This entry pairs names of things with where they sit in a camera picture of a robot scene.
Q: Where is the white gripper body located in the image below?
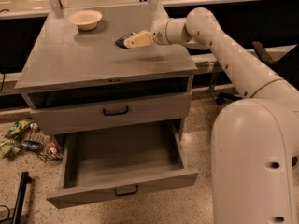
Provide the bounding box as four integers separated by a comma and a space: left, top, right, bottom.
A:
150, 20, 169, 45

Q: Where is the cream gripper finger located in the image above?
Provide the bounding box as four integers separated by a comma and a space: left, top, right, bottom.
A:
124, 30, 153, 48

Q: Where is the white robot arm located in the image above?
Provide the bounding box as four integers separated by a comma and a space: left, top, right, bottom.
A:
124, 7, 299, 224

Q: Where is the grey drawer cabinet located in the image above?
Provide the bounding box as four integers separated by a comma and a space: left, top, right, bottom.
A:
14, 2, 199, 210

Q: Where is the grey closed upper drawer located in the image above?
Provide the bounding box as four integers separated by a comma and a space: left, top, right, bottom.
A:
31, 92, 192, 135

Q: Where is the grey open lower drawer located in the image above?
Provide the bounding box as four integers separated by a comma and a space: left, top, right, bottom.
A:
47, 120, 198, 209

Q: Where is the white paper bowl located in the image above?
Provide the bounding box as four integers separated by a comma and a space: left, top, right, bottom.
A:
67, 10, 103, 31

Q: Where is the black office chair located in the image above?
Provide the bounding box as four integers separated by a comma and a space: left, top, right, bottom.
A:
214, 41, 299, 167

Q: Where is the red white can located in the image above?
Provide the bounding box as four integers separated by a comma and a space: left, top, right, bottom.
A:
45, 142, 58, 156

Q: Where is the green chip bag upper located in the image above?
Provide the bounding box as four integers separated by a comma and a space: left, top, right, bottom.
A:
5, 119, 33, 139

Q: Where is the green chip bag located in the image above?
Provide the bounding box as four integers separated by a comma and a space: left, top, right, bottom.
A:
5, 119, 33, 139
0, 140, 21, 158

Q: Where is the blue snack bag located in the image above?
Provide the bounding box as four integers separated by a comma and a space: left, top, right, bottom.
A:
21, 140, 42, 151

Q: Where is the green chip bag lower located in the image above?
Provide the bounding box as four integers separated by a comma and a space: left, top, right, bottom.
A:
0, 140, 21, 158

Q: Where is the black stand base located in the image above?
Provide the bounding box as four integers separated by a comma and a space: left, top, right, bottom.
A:
0, 172, 32, 224

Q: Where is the black drawer handle upper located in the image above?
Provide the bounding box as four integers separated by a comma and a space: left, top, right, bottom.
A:
102, 106, 129, 117

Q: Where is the black drawer handle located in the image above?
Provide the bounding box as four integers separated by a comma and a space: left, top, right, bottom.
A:
102, 106, 129, 117
114, 185, 139, 197

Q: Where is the black drawer handle lower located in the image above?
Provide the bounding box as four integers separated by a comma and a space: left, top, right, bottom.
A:
114, 185, 139, 197

